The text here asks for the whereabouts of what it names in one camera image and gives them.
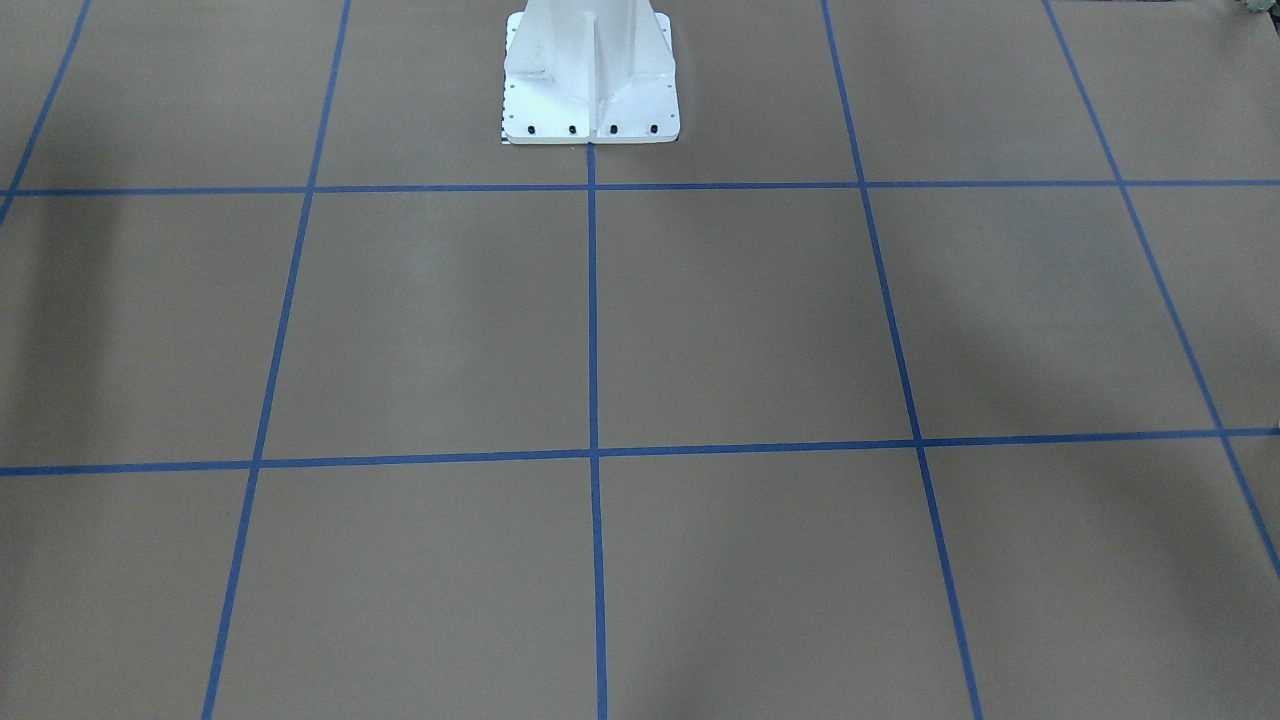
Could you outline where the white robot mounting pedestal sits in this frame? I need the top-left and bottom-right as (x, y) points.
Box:
(500, 1), (681, 145)

